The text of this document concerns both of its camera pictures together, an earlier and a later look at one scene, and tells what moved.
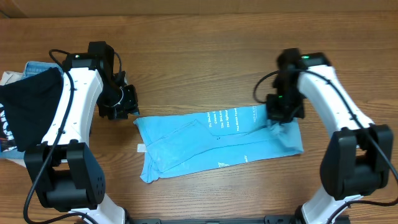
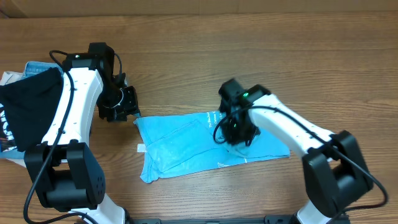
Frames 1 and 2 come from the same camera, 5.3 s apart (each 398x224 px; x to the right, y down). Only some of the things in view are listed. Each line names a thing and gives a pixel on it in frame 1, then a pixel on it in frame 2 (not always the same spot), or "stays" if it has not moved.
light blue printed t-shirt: (180, 143) stays
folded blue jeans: (31, 68) stays
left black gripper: (131, 106) stays
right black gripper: (274, 114) -> (234, 140)
